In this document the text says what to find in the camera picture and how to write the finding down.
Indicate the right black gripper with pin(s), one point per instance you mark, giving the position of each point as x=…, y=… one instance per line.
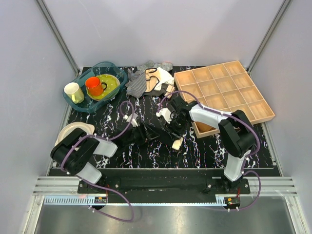
x=180, y=131

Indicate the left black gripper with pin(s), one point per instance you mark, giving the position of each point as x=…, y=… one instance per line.
x=144, y=136

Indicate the black underwear beige waistband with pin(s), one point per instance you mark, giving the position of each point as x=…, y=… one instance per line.
x=164, y=135

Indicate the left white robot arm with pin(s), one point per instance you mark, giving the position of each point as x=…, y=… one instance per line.
x=75, y=150

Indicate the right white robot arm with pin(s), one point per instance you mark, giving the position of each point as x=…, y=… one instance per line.
x=239, y=138

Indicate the rolled tan underwear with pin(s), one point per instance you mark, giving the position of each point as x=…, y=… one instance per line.
x=203, y=127

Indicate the dark beige folded underwear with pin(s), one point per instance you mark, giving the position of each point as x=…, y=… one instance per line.
x=165, y=89

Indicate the beige white underwear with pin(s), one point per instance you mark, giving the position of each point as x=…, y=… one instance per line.
x=156, y=77

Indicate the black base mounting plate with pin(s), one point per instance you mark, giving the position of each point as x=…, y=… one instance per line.
x=171, y=185

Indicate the striped grey garment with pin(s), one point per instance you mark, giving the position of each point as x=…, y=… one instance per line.
x=136, y=85

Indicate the wooden compartment tray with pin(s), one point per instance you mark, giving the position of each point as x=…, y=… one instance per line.
x=225, y=87

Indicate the green dotted plate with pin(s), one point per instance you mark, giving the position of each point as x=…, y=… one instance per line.
x=110, y=86

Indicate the blue transparent plastic basket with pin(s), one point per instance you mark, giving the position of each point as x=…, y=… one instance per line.
x=89, y=105

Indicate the orange mug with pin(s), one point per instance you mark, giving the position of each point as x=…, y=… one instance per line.
x=95, y=86

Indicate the pale yellow mug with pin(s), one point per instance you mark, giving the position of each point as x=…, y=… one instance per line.
x=74, y=92

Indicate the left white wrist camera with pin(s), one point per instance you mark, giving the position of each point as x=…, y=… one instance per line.
x=132, y=119

